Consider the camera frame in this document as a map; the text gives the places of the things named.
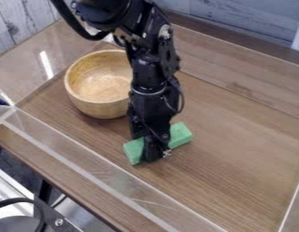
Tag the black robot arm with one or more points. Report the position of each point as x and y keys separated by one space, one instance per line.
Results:
x=140 y=27

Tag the green rectangular block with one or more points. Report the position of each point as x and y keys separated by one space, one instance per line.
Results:
x=180 y=137

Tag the light wooden bowl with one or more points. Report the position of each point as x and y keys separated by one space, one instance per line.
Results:
x=98 y=84

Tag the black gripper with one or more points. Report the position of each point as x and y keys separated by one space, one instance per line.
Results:
x=154 y=106

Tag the clear acrylic tray wall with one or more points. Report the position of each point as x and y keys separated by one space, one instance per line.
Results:
x=230 y=182

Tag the black metal bracket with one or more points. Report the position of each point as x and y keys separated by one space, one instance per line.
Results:
x=56 y=223

